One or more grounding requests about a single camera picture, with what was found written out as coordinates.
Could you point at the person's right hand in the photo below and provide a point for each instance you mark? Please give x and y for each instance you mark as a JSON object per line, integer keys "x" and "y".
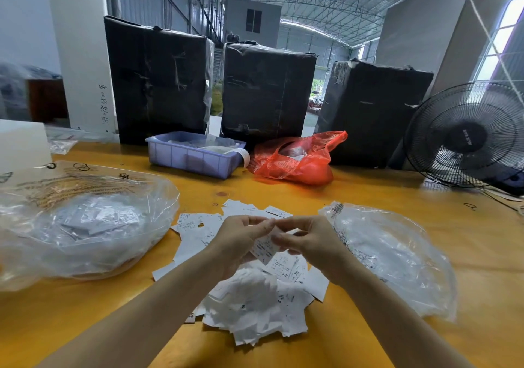
{"x": 319, "y": 245}

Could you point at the grey cabin with window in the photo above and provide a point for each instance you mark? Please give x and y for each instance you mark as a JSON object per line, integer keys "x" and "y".
{"x": 252, "y": 21}

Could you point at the person's left hand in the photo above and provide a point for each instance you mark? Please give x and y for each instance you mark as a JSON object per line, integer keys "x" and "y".
{"x": 237, "y": 245}

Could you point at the blue plastic bin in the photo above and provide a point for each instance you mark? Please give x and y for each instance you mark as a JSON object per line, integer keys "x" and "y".
{"x": 184, "y": 156}

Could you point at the white pillar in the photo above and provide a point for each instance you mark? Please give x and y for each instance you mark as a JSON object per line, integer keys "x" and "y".
{"x": 82, "y": 48}

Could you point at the brown wooden cabinet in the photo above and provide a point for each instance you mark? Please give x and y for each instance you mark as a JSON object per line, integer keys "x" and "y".
{"x": 47, "y": 100}

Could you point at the clear plastic bag black print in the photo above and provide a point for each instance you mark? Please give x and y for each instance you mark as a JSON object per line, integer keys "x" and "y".
{"x": 405, "y": 257}

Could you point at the person's left forearm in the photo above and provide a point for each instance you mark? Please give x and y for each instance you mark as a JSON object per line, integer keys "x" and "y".
{"x": 143, "y": 323}

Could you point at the pile of white labels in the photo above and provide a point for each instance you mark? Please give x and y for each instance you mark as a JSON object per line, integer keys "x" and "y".
{"x": 254, "y": 302}

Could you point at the person's right forearm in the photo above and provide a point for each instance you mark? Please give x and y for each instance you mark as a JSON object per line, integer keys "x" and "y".
{"x": 401, "y": 327}

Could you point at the large black wrapped bale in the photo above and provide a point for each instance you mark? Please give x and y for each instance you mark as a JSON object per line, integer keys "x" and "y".
{"x": 268, "y": 93}
{"x": 160, "y": 81}
{"x": 375, "y": 116}

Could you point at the red plastic bag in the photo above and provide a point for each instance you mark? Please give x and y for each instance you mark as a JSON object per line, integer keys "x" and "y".
{"x": 298, "y": 162}

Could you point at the white paper label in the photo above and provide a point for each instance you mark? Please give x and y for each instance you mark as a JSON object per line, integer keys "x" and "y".
{"x": 266, "y": 249}

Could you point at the white foam box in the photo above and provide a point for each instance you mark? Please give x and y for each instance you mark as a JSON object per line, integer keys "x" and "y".
{"x": 24, "y": 146}

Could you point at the black table fan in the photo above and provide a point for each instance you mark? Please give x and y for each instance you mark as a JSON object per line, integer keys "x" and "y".
{"x": 467, "y": 136}

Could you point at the large clear bag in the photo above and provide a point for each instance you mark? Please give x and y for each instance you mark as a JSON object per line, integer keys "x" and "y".
{"x": 88, "y": 226}

